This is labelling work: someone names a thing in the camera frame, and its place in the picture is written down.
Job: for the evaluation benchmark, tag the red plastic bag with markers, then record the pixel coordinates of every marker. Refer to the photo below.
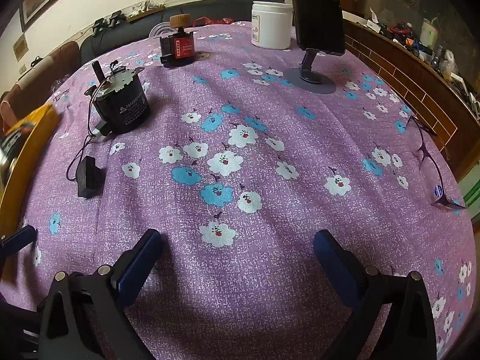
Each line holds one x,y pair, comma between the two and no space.
213,21

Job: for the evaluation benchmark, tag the clutter of small items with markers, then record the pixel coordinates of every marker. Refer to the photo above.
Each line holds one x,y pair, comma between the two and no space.
401,30

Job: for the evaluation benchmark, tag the yellow cardboard box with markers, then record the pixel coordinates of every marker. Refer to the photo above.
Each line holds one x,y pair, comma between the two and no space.
26,146

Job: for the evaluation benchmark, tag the wooden sideboard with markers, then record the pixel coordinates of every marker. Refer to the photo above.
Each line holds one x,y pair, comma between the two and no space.
405,67

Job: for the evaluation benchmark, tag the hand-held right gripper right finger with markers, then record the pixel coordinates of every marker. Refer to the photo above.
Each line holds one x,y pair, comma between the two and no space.
337,270

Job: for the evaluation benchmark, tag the grey phone stand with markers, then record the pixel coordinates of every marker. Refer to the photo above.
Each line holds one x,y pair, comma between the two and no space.
315,84

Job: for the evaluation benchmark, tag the small framed certificate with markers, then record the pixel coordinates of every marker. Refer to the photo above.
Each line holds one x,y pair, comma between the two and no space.
20,47

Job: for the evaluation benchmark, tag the black leather sofa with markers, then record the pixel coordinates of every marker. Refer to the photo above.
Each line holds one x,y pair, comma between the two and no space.
123,41

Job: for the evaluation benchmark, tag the white ornament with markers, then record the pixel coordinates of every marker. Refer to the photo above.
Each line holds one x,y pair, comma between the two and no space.
148,9

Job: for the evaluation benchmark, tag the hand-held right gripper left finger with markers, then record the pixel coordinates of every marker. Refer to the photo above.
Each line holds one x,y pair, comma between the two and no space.
137,270

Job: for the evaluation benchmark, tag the purple eyeglasses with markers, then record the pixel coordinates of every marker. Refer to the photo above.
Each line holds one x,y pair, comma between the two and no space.
438,191

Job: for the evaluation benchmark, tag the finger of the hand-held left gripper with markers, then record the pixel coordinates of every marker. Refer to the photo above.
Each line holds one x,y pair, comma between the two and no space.
20,238

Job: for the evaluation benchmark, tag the white plastic jar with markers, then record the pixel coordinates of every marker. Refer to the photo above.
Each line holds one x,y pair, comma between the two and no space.
272,26

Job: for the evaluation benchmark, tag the black cylindrical motor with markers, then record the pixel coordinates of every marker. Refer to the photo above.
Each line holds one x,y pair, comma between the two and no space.
123,108

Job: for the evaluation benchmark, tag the red black motor wooden knob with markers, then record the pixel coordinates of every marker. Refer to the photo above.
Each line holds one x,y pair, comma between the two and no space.
180,47

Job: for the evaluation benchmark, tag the black capacitor box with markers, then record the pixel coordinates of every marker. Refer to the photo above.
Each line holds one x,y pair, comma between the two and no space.
90,180

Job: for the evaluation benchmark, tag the black phone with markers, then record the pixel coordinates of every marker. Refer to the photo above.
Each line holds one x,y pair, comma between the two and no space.
317,11

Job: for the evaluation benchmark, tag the white wall socket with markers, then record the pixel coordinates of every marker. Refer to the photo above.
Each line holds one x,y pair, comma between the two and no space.
22,69

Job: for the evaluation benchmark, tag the purple floral tablecloth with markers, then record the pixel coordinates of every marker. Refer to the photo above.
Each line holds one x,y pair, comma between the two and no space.
262,288

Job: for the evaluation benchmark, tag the black device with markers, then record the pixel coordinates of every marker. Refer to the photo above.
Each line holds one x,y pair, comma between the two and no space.
116,18
99,26

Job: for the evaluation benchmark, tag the clear plastic container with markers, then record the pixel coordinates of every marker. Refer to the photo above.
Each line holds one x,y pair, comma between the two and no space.
161,30

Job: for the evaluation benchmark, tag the brown armchair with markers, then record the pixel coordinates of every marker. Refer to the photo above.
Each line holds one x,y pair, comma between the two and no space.
63,56

